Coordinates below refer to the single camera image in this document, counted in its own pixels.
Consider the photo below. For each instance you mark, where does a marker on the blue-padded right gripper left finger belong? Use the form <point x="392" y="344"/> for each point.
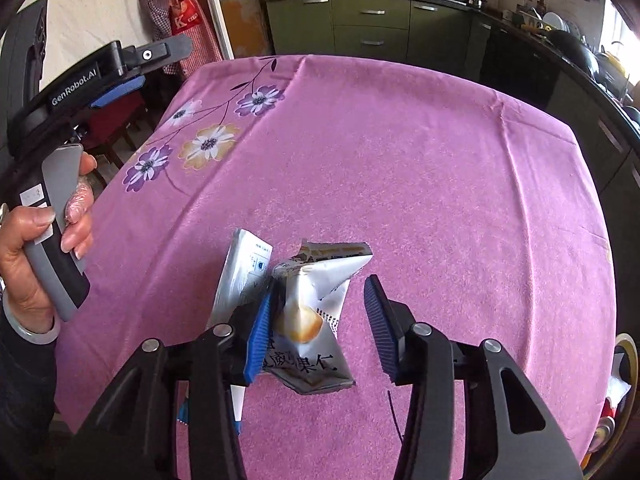
<point x="130" y="432"/>

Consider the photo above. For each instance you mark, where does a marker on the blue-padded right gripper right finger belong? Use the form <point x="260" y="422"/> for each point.
<point x="509" y="431"/>

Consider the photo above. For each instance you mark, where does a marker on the silver snack wrapper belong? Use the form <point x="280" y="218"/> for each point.
<point x="303" y="351"/>

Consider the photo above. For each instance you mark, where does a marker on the black forearm sleeve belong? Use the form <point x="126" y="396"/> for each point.
<point x="28" y="383"/>

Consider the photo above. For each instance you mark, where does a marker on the green lower kitchen cabinets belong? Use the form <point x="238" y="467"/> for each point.
<point x="432" y="34"/>

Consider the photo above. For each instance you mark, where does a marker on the person's left hand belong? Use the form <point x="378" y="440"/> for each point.
<point x="28" y="302"/>

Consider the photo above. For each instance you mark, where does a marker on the dark red wooden chair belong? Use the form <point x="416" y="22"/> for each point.
<point x="108" y="124"/>

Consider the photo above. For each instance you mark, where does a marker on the silver foil packet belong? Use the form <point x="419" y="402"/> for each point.
<point x="242" y="300"/>

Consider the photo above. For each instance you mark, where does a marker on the red checkered apron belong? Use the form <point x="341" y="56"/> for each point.
<point x="183" y="17"/>

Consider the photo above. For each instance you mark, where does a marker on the pink floral tablecloth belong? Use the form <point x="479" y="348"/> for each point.
<point x="479" y="209"/>

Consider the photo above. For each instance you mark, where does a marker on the dark cabinets under sink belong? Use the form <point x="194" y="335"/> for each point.
<point x="505" y="59"/>

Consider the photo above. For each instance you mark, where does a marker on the large black wok on counter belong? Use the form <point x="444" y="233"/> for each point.
<point x="575" y="51"/>

